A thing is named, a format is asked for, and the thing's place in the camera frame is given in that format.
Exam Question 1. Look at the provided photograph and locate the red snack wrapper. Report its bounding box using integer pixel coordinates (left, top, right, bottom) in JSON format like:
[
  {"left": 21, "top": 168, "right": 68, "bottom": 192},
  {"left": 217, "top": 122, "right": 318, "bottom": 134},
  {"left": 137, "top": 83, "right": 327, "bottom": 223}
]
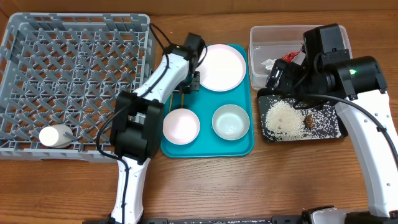
[{"left": 281, "top": 51, "right": 300, "bottom": 63}]

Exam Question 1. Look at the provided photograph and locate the white tissue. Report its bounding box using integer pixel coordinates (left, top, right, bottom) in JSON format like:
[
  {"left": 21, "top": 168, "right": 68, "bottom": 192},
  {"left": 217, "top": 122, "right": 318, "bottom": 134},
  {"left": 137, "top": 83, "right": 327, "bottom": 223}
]
[{"left": 261, "top": 58, "right": 276, "bottom": 71}]

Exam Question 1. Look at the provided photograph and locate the small white pink plate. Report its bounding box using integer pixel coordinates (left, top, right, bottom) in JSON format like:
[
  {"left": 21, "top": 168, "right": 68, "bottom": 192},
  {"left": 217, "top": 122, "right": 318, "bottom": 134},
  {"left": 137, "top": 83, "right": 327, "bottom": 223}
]
[{"left": 163, "top": 108, "right": 200, "bottom": 145}]

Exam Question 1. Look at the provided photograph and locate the bowl of rice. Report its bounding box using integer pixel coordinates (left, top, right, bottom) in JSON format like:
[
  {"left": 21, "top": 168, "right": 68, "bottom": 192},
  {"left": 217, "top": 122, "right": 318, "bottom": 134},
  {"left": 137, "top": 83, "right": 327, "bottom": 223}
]
[{"left": 212, "top": 104, "right": 250, "bottom": 141}]

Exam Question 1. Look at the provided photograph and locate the white cup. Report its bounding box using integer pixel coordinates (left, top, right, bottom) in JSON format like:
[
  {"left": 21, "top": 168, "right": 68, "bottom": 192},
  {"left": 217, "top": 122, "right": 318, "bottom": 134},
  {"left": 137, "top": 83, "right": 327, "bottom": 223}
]
[{"left": 39, "top": 124, "right": 73, "bottom": 148}]

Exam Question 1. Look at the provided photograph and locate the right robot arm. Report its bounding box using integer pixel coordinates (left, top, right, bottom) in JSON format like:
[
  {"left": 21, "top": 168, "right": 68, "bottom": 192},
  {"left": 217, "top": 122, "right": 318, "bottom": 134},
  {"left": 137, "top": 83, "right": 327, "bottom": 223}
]
[{"left": 257, "top": 53, "right": 397, "bottom": 223}]

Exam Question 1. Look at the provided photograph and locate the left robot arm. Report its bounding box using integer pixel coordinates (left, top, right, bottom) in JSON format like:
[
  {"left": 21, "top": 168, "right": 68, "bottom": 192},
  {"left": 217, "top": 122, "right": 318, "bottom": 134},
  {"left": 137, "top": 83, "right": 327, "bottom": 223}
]
[{"left": 108, "top": 42, "right": 207, "bottom": 223}]

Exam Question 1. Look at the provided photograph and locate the grey dishwasher rack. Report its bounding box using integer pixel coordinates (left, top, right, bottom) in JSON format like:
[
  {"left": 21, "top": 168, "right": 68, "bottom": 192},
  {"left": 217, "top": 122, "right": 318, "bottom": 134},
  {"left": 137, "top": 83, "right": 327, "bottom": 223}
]
[{"left": 1, "top": 12, "right": 155, "bottom": 163}]

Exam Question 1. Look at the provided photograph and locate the large white plate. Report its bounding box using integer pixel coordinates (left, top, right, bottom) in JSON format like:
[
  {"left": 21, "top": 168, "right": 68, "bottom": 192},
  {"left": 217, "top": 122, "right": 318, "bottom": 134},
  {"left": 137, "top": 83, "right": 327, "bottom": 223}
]
[{"left": 197, "top": 44, "right": 246, "bottom": 92}]

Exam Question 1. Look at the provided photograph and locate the clear plastic bin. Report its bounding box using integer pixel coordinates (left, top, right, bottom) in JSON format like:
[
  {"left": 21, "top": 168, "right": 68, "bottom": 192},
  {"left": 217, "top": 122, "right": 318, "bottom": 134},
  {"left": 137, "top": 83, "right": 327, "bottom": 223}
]
[{"left": 248, "top": 24, "right": 354, "bottom": 91}]

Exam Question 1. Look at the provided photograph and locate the spilled rice pile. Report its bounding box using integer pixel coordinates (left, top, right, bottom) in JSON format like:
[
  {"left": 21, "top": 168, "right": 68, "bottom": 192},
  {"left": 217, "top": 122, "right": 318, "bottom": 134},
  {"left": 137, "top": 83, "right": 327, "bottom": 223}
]
[{"left": 261, "top": 98, "right": 341, "bottom": 141}]

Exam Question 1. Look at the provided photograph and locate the black tray bin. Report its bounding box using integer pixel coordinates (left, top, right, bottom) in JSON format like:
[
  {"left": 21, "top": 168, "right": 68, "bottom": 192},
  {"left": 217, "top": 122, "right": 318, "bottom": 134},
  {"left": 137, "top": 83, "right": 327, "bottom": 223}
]
[{"left": 256, "top": 88, "right": 349, "bottom": 144}]

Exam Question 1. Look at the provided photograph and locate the teal serving tray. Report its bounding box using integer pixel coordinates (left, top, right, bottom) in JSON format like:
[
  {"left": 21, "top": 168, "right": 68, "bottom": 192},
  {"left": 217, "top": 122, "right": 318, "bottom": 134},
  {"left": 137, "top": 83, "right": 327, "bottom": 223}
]
[{"left": 160, "top": 44, "right": 255, "bottom": 159}]

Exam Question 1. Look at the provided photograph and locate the brown food lump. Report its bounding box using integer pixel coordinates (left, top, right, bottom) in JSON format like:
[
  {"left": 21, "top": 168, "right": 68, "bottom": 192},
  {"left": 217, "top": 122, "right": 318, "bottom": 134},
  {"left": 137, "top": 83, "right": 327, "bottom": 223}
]
[{"left": 304, "top": 114, "right": 314, "bottom": 129}]

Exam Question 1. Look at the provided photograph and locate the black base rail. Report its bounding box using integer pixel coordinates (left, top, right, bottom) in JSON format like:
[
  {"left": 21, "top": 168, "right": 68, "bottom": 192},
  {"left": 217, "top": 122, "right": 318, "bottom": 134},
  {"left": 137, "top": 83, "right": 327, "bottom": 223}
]
[{"left": 82, "top": 214, "right": 312, "bottom": 224}]

